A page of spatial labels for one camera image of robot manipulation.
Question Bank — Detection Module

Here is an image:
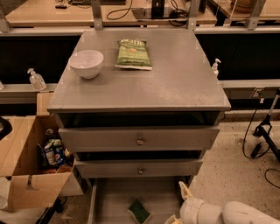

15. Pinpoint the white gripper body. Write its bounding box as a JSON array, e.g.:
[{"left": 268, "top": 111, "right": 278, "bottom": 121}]
[{"left": 179, "top": 197, "right": 224, "bottom": 224}]

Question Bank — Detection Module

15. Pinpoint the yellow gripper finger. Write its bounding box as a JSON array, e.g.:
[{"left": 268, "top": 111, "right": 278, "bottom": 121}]
[
  {"left": 164, "top": 215, "right": 183, "bottom": 224},
  {"left": 178, "top": 181, "right": 193, "bottom": 200}
]

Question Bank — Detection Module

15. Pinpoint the green yellow sponge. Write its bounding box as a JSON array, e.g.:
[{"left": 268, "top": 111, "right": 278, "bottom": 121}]
[{"left": 128, "top": 199, "right": 151, "bottom": 224}]

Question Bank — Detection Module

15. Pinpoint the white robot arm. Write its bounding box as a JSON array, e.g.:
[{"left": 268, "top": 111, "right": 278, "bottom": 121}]
[{"left": 164, "top": 181, "right": 280, "bottom": 224}]

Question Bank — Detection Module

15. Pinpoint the grey bottom drawer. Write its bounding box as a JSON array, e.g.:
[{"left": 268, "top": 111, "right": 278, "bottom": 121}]
[{"left": 87, "top": 177, "right": 189, "bottom": 224}]

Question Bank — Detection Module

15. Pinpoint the grey drawer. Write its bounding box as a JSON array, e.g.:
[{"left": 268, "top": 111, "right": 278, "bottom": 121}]
[
  {"left": 75, "top": 159, "right": 202, "bottom": 179},
  {"left": 59, "top": 126, "right": 219, "bottom": 152},
  {"left": 87, "top": 177, "right": 189, "bottom": 224}
]

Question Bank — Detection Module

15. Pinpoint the grey drawer cabinet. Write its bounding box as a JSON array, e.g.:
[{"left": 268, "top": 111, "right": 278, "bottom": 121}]
[{"left": 46, "top": 27, "right": 232, "bottom": 187}]

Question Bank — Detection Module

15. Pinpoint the grey middle drawer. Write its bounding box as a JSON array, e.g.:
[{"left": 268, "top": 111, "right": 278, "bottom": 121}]
[{"left": 75, "top": 159, "right": 202, "bottom": 179}]

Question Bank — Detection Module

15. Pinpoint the grey top drawer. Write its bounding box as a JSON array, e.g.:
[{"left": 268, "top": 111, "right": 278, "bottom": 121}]
[{"left": 59, "top": 126, "right": 219, "bottom": 152}]

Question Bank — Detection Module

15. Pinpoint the black tripod stand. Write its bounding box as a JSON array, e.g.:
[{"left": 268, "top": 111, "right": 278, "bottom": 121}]
[{"left": 254, "top": 89, "right": 280, "bottom": 162}]

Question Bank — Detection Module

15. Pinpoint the white pump bottle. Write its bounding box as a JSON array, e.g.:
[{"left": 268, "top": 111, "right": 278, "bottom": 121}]
[{"left": 212, "top": 58, "right": 221, "bottom": 76}]

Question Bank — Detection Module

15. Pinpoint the blue soda can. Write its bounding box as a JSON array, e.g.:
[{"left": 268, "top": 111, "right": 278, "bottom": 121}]
[{"left": 54, "top": 147, "right": 66, "bottom": 166}]

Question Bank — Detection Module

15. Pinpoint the snack packet in box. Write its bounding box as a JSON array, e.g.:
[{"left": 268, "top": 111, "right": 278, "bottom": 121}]
[{"left": 42, "top": 139, "right": 63, "bottom": 167}]

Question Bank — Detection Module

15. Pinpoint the brown cardboard box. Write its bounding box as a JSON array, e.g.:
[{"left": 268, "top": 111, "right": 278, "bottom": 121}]
[{"left": 0, "top": 93, "right": 85, "bottom": 210}]

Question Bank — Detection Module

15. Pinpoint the green chip bag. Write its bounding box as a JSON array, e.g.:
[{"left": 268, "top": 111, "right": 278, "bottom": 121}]
[{"left": 115, "top": 38, "right": 152, "bottom": 71}]

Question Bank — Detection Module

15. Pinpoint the white bowl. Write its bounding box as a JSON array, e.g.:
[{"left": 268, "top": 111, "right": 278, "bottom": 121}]
[{"left": 68, "top": 50, "right": 104, "bottom": 79}]

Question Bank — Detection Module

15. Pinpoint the clear sanitizer pump bottle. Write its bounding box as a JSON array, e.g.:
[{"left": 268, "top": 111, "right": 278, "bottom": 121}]
[{"left": 27, "top": 68, "right": 46, "bottom": 90}]

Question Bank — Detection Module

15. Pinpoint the wooden desk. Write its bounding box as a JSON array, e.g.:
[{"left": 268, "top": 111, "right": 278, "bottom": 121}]
[{"left": 4, "top": 0, "right": 219, "bottom": 28}]

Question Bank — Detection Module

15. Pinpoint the black floor cable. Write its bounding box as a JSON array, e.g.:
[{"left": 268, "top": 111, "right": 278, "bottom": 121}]
[{"left": 241, "top": 97, "right": 280, "bottom": 189}]

